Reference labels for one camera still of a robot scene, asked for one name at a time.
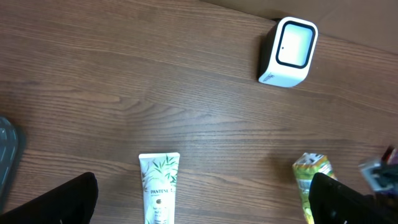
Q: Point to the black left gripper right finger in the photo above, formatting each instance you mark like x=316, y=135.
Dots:
x=332, y=202

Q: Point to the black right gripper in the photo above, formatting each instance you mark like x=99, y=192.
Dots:
x=381, y=177

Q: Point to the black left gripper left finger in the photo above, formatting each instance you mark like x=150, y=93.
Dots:
x=72, y=202

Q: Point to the green yellow sachet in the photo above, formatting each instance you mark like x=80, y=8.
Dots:
x=304, y=169

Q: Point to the white cosmetic tube gold cap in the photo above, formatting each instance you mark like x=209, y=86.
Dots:
x=159, y=172

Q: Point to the purple snack packet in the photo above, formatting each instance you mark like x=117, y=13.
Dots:
x=390, y=156

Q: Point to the white barcode scanner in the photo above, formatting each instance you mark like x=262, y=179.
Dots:
x=287, y=52

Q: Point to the grey plastic basket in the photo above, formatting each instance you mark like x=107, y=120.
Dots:
x=9, y=145

